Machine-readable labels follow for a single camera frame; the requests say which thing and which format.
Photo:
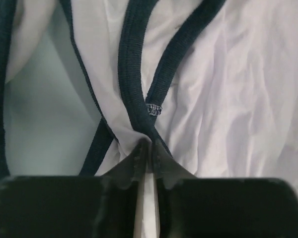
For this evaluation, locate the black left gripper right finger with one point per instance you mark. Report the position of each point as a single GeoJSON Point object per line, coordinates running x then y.
{"type": "Point", "coordinates": [191, 207]}

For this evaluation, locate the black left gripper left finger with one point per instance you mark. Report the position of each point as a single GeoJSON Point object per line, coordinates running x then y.
{"type": "Point", "coordinates": [75, 206]}

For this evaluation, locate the white graphic tank top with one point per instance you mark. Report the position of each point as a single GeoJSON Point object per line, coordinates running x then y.
{"type": "Point", "coordinates": [215, 80]}

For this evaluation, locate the light blue table mat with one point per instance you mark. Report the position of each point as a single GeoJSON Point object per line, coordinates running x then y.
{"type": "Point", "coordinates": [51, 112]}

